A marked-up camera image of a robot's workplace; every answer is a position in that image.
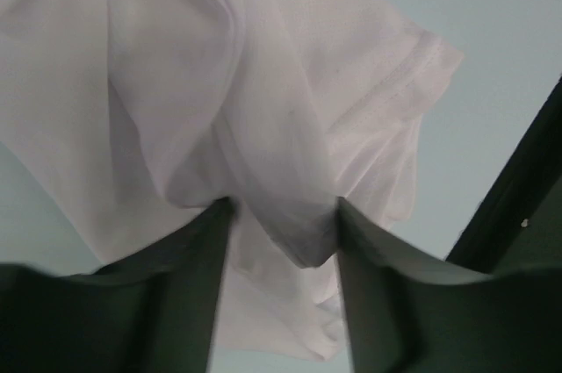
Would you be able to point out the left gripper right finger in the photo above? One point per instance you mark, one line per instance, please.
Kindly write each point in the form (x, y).
(407, 311)

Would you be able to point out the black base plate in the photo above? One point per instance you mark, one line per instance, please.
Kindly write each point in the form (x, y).
(519, 220)

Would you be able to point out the white t shirt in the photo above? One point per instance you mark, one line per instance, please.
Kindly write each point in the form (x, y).
(134, 114)

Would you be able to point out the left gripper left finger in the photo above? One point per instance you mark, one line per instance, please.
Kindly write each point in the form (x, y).
(152, 311)

